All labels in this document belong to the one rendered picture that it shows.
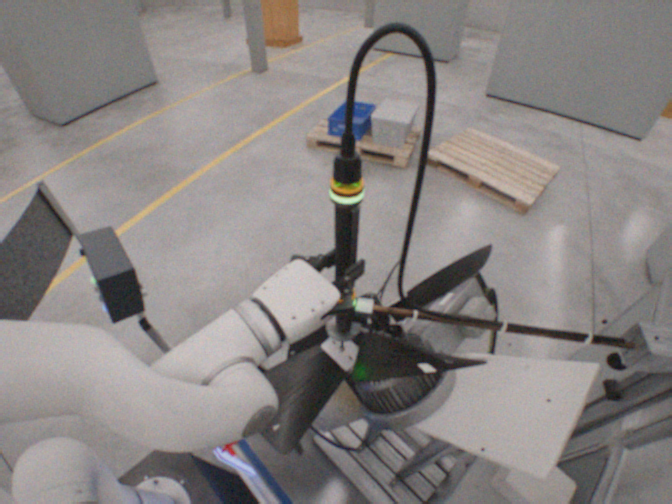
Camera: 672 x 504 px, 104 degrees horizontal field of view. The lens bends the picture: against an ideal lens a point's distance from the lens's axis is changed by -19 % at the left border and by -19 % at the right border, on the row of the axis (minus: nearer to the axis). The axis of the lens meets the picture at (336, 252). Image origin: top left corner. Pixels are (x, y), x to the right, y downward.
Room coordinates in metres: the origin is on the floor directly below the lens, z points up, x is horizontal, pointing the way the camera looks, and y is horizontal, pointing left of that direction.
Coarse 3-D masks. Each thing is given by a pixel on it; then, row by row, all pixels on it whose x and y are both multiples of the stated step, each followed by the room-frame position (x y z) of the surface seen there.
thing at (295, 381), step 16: (304, 352) 0.34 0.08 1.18; (320, 352) 0.33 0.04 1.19; (272, 368) 0.30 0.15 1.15; (288, 368) 0.30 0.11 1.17; (304, 368) 0.29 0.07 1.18; (320, 368) 0.29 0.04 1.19; (336, 368) 0.29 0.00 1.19; (272, 384) 0.26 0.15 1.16; (288, 384) 0.26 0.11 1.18; (304, 384) 0.25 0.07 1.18; (320, 384) 0.25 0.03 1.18; (336, 384) 0.25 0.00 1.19; (288, 400) 0.22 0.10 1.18; (304, 400) 0.22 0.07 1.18; (320, 400) 0.22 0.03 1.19; (288, 416) 0.18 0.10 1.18; (304, 416) 0.18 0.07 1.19; (272, 432) 0.15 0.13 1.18; (288, 432) 0.15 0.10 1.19; (304, 432) 0.15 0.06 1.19; (288, 448) 0.12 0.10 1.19
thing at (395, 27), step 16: (384, 32) 0.33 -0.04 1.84; (400, 32) 0.33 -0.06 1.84; (416, 32) 0.32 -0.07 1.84; (368, 48) 0.33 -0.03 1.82; (352, 64) 0.34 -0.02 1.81; (432, 64) 0.32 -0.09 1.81; (352, 80) 0.33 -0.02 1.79; (432, 80) 0.32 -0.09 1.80; (352, 96) 0.33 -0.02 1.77; (432, 96) 0.32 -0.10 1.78; (352, 112) 0.34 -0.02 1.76; (432, 112) 0.32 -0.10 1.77; (352, 128) 0.34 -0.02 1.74; (432, 128) 0.32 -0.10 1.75; (416, 176) 0.32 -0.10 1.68; (416, 192) 0.32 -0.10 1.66; (416, 208) 0.32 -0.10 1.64; (400, 272) 0.32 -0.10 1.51; (400, 288) 0.31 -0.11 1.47; (464, 320) 0.29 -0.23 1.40; (480, 320) 0.29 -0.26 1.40; (576, 336) 0.24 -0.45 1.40; (592, 336) 0.24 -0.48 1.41; (608, 336) 0.24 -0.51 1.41
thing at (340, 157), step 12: (348, 144) 0.33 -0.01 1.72; (336, 156) 0.34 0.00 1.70; (348, 156) 0.33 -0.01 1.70; (336, 168) 0.33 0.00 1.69; (348, 168) 0.32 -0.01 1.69; (360, 168) 0.33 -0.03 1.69; (336, 180) 0.33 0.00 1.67; (348, 180) 0.32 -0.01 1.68; (336, 324) 0.33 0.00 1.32; (348, 324) 0.33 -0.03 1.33
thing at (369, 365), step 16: (368, 336) 0.31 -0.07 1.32; (384, 336) 0.32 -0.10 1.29; (368, 352) 0.24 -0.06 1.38; (384, 352) 0.24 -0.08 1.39; (400, 352) 0.24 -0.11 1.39; (416, 352) 0.24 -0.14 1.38; (432, 352) 0.25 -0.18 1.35; (368, 368) 0.19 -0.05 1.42; (384, 368) 0.19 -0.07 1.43; (400, 368) 0.19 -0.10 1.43; (416, 368) 0.19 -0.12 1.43; (448, 368) 0.18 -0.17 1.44
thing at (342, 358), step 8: (328, 344) 0.35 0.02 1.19; (336, 344) 0.35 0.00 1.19; (344, 344) 0.35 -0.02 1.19; (352, 344) 0.35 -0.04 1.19; (328, 352) 0.33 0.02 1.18; (336, 352) 0.33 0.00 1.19; (344, 352) 0.33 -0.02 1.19; (352, 352) 0.33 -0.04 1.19; (336, 360) 0.31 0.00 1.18; (344, 360) 0.31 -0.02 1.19; (352, 360) 0.31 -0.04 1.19; (344, 368) 0.29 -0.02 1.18
